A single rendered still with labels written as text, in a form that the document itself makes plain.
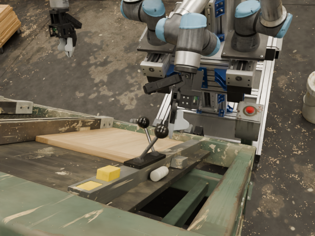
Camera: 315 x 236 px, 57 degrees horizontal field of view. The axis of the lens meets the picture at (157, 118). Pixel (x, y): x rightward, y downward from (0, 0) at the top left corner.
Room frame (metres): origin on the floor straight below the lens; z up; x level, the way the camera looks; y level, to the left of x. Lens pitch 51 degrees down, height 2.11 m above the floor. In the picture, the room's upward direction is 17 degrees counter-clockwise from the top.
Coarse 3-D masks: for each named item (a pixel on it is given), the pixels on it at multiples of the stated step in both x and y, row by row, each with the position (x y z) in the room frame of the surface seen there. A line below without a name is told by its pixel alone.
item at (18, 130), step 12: (0, 120) 0.71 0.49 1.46; (12, 120) 0.73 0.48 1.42; (24, 120) 0.76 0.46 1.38; (36, 120) 0.76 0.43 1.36; (48, 120) 0.78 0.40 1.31; (60, 120) 0.82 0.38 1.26; (72, 120) 0.85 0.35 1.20; (84, 120) 0.90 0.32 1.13; (96, 120) 0.95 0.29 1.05; (108, 120) 1.01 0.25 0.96; (0, 132) 0.65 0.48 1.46; (12, 132) 0.67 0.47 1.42; (24, 132) 0.70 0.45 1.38; (36, 132) 0.72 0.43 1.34; (48, 132) 0.75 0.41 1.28; (60, 132) 0.79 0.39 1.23; (0, 144) 0.63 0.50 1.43
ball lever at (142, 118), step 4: (140, 120) 0.56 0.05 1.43; (144, 120) 0.56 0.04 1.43; (148, 120) 0.56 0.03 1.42; (140, 124) 0.55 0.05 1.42; (144, 124) 0.55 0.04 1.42; (148, 124) 0.55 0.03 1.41; (144, 128) 0.55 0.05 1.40; (148, 132) 0.54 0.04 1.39; (148, 136) 0.52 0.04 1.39; (148, 140) 0.51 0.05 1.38; (152, 148) 0.49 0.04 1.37; (152, 152) 0.48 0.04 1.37; (156, 152) 0.48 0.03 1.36
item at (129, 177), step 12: (180, 144) 0.66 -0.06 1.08; (192, 144) 0.68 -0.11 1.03; (168, 156) 0.49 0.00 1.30; (120, 168) 0.38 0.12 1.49; (132, 168) 0.38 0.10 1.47; (144, 168) 0.39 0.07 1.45; (156, 168) 0.42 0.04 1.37; (84, 180) 0.31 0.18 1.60; (96, 180) 0.31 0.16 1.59; (120, 180) 0.32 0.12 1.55; (132, 180) 0.34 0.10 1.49; (144, 180) 0.37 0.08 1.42; (72, 192) 0.27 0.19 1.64; (84, 192) 0.26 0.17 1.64; (96, 192) 0.26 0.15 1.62; (108, 192) 0.28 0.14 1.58; (120, 192) 0.30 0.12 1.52
